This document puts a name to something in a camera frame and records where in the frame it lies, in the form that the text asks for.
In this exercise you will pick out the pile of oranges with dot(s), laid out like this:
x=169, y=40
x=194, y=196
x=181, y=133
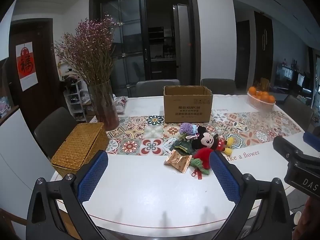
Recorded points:
x=262, y=95

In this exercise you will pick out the floral fabric pouch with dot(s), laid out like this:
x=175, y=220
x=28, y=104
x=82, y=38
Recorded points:
x=120, y=105

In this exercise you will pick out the computer monitor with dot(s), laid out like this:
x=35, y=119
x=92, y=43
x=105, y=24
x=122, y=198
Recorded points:
x=300, y=80
x=285, y=73

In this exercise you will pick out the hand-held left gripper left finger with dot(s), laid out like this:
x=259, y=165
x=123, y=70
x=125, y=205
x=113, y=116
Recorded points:
x=92, y=177

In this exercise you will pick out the purple flower plush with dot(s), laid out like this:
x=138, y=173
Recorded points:
x=187, y=129

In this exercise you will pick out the yellow woven storage basket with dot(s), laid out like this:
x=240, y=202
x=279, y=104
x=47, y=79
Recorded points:
x=80, y=147

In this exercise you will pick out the white fruit basket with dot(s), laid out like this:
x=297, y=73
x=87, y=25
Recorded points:
x=260, y=103

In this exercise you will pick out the gold snack packet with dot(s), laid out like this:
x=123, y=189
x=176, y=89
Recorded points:
x=178, y=162

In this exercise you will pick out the red character wall calendar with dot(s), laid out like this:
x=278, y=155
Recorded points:
x=26, y=66

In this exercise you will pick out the brown cardboard box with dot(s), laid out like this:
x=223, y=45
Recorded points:
x=187, y=105

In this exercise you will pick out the yellow bag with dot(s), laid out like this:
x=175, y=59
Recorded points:
x=265, y=83

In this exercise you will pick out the red rose plush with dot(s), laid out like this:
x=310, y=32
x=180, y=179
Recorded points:
x=203, y=158

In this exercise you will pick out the white shoe rack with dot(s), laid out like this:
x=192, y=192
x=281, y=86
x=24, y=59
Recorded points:
x=75, y=97

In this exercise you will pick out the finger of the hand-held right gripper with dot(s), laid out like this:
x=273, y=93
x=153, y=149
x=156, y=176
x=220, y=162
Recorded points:
x=287, y=146
x=312, y=141

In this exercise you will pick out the patterned tile table runner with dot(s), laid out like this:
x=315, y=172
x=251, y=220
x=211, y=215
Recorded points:
x=250, y=127

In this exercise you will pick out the mouse plush toy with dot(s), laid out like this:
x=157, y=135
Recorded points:
x=208, y=141

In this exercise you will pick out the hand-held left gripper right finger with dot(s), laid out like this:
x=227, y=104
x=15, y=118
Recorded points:
x=225, y=177

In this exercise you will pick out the dark glass sliding door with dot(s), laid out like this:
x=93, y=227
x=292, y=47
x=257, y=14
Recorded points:
x=132, y=42

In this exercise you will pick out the dark wooden double door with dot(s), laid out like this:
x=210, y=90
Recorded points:
x=263, y=50

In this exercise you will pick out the person's right forearm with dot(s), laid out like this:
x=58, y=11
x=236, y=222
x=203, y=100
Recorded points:
x=312, y=212

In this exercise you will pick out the grey dining chair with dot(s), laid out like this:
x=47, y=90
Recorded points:
x=53, y=127
x=297, y=111
x=218, y=86
x=157, y=87

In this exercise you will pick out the red plastic clip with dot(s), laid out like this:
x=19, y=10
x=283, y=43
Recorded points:
x=197, y=174

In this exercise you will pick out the dried purple flower bouquet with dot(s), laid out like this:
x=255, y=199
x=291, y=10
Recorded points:
x=88, y=52

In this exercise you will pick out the green scouring pad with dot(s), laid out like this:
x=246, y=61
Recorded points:
x=180, y=148

